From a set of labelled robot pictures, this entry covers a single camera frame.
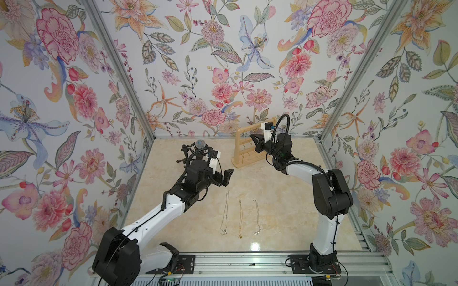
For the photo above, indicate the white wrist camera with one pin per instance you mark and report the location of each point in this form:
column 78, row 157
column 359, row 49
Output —
column 268, row 129
column 214, row 161

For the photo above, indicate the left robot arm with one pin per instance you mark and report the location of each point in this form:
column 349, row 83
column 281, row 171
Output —
column 121, row 257

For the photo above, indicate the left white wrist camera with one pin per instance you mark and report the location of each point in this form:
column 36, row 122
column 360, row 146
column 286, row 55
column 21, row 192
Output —
column 214, row 161

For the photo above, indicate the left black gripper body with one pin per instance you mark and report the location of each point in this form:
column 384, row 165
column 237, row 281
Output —
column 214, row 178

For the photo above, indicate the wooden jewelry display stand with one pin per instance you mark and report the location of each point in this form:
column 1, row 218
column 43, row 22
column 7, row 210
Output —
column 244, row 149

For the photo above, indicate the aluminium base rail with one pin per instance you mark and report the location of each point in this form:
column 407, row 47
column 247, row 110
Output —
column 349, row 264

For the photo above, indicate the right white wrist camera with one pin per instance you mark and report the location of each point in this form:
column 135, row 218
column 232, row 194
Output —
column 268, row 129

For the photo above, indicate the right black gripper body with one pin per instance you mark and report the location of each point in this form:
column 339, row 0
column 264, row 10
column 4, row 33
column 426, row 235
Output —
column 270, row 148

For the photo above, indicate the black microphone with mesh head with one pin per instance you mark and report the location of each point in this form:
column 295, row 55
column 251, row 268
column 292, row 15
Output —
column 199, row 144

